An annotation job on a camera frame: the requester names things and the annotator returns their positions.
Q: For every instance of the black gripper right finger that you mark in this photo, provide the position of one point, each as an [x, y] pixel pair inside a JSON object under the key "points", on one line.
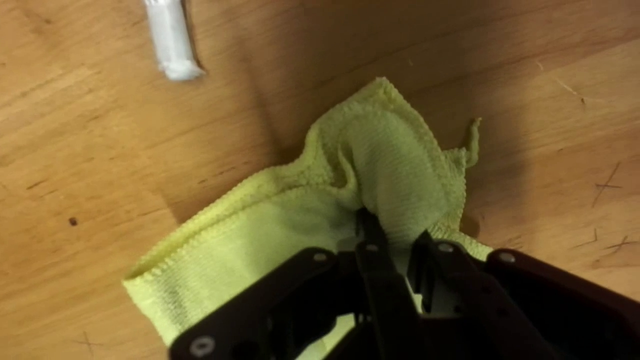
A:
{"points": [[532, 306]]}

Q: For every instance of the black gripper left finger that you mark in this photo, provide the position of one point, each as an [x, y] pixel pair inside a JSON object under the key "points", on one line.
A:
{"points": [[301, 306]]}

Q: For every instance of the yellow-green cloth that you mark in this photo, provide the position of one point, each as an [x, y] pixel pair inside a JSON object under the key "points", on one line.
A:
{"points": [[393, 161]]}

